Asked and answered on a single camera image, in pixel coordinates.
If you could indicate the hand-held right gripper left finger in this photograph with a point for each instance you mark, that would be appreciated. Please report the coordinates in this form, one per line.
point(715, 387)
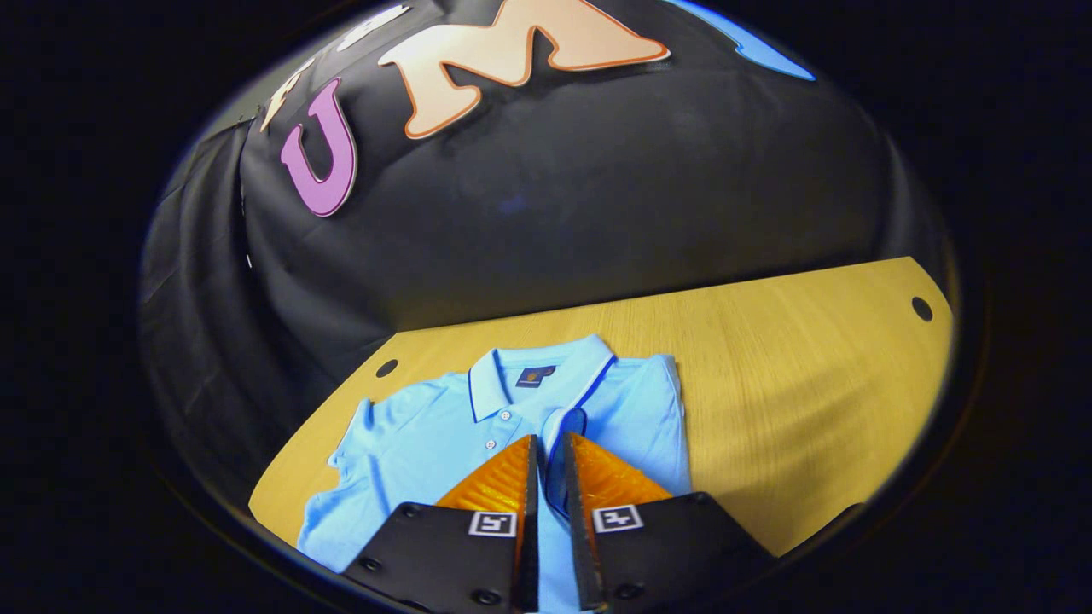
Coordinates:
point(531, 529)

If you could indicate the light blue T-shirt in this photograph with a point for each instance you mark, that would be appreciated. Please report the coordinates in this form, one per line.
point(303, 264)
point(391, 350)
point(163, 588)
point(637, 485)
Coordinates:
point(409, 452)

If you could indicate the black backdrop cloth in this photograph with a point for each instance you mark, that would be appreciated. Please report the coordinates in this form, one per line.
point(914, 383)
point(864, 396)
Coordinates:
point(597, 196)

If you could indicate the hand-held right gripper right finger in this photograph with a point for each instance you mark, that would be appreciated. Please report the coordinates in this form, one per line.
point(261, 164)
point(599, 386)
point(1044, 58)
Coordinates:
point(576, 529)

